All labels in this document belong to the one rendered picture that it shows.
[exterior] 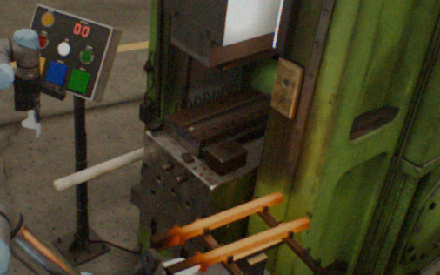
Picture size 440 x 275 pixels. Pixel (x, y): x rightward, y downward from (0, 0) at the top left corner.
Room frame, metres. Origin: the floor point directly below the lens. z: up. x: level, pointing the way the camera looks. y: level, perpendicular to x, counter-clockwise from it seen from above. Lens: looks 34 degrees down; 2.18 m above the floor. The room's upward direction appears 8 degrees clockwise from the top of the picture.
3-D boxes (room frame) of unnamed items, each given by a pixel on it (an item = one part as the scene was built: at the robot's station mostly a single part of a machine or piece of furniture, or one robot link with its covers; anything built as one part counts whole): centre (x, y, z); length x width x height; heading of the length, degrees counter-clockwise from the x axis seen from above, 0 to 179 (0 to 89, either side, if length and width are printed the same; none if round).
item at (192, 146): (1.92, -0.01, 0.96); 0.42 x 0.20 x 0.09; 135
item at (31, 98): (1.73, 0.66, 1.07); 0.09 x 0.08 x 0.12; 110
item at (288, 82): (1.64, -0.18, 1.27); 0.09 x 0.02 x 0.17; 45
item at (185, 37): (1.92, -0.01, 1.32); 0.42 x 0.20 x 0.10; 135
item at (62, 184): (1.95, 0.45, 0.62); 0.44 x 0.05 x 0.05; 135
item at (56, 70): (1.99, 0.64, 1.01); 0.07 x 0.05 x 0.07; 70
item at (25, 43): (1.73, 0.65, 1.23); 0.09 x 0.08 x 0.11; 117
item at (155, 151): (1.89, -0.06, 0.69); 0.56 x 0.38 x 0.45; 135
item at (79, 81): (1.96, 0.54, 1.01); 0.07 x 0.05 x 0.07; 70
